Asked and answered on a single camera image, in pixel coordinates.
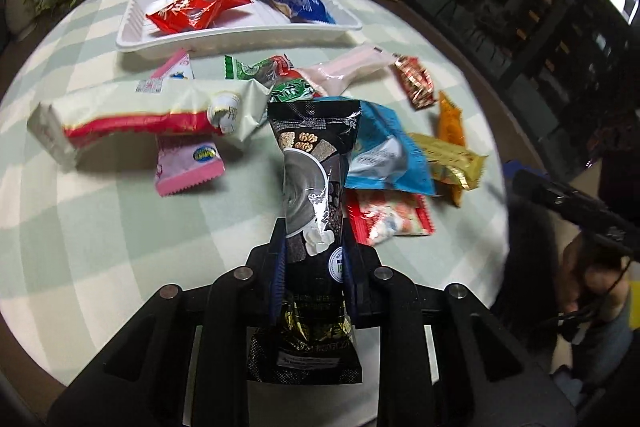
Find light blue snack packet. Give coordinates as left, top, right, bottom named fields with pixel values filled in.
left=320, top=97, right=436, bottom=196

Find person's blue trousers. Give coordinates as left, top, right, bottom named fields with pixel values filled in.
left=550, top=302, right=640, bottom=413

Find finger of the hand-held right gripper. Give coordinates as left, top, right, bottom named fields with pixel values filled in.
left=504, top=161, right=640, bottom=260

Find gold snack packet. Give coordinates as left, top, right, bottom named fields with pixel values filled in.
left=407, top=132, right=488, bottom=192

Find pink white snack packet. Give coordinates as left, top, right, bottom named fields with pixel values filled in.
left=150, top=48, right=196, bottom=82

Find person's right hand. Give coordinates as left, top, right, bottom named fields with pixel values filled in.
left=560, top=234, right=631, bottom=315

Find red gold foil packet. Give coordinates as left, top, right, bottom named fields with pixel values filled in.
left=392, top=55, right=436, bottom=110

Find pink packet with oval logo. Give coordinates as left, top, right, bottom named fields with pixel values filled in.
left=154, top=136, right=226, bottom=198

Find green white snack packet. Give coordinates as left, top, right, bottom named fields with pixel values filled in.
left=223, top=54, right=296, bottom=90
left=270, top=77, right=317, bottom=104

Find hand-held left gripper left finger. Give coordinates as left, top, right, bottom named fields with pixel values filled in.
left=47, top=217, right=291, bottom=427

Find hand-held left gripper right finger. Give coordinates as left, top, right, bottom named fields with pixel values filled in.
left=342, top=237, right=581, bottom=427

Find black snack packet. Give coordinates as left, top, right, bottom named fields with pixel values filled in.
left=246, top=99, right=363, bottom=384

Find long white red snack packet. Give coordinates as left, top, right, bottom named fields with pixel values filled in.
left=27, top=79, right=271, bottom=168

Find dark blue snack packet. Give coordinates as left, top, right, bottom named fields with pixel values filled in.
left=251, top=0, right=337, bottom=25

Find pale pink long packet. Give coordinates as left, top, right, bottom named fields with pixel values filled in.
left=295, top=46, right=393, bottom=96

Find white plastic tray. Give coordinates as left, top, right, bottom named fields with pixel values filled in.
left=116, top=0, right=363, bottom=54

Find orange snack packet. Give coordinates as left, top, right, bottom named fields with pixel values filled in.
left=437, top=91, right=468, bottom=208

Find red white floral packet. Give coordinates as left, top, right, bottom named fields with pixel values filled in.
left=346, top=189, right=435, bottom=247

